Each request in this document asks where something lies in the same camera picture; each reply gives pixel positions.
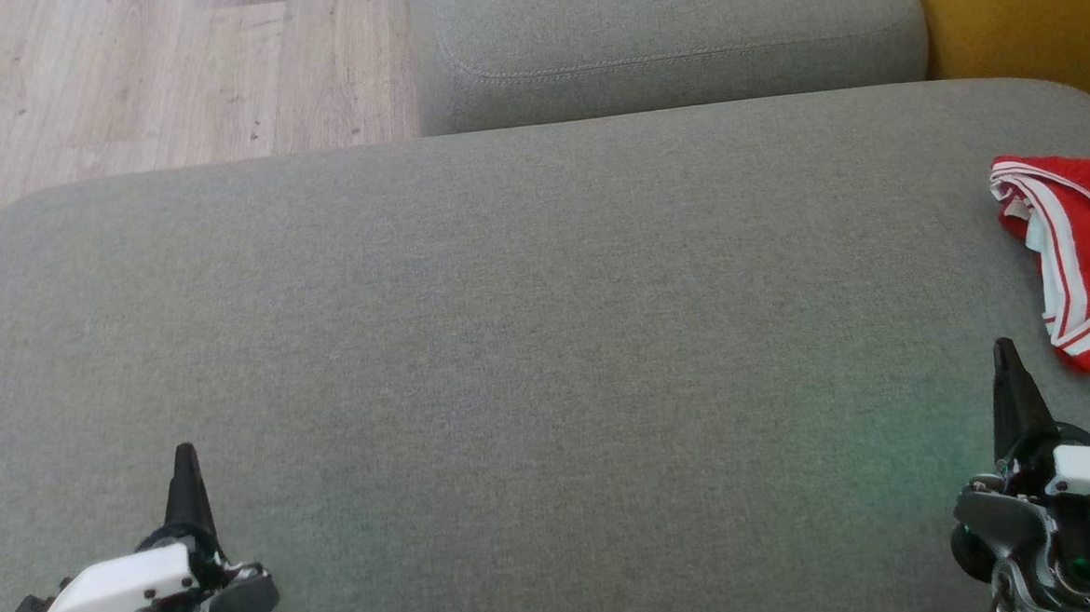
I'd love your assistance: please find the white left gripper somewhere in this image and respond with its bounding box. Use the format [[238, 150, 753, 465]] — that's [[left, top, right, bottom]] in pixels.
[[16, 439, 281, 612]]

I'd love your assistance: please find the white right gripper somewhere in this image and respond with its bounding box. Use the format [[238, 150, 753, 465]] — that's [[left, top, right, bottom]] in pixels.
[[941, 333, 1090, 612]]

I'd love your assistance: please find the large grey sofa seat cushion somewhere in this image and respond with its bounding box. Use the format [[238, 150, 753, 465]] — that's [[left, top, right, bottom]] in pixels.
[[0, 73, 1090, 612]]

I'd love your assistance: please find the small grey sofa cushion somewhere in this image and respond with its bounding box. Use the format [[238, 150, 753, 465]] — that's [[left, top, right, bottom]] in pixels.
[[408, 0, 933, 138]]

